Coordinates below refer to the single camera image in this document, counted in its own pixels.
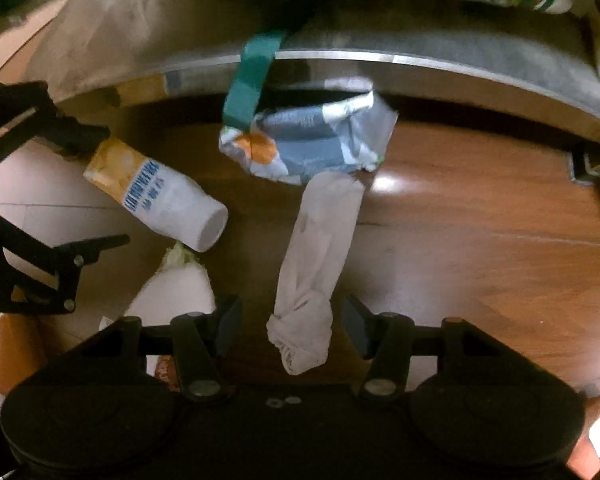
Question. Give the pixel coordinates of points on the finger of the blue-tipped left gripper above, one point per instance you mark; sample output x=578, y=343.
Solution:
x=66, y=136

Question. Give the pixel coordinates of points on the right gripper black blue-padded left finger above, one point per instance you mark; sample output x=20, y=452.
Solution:
x=200, y=344

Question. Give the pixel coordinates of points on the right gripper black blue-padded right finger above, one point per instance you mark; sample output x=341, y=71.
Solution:
x=386, y=341

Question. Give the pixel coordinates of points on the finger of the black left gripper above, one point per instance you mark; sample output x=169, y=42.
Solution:
x=86, y=252

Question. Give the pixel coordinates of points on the white orange plastic bottle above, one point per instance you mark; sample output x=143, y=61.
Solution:
x=168, y=202

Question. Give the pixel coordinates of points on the crumpled white tissue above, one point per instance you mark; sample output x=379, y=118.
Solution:
x=181, y=285

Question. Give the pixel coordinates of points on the white sock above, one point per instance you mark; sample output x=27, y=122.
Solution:
x=300, y=326

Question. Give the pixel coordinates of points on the crumpled blue white wrapper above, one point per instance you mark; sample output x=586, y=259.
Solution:
x=293, y=145

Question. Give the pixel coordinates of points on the orange slipper with white sock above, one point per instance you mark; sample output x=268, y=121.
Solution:
x=584, y=460

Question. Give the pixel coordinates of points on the metal bed frame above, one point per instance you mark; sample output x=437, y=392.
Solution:
x=515, y=63

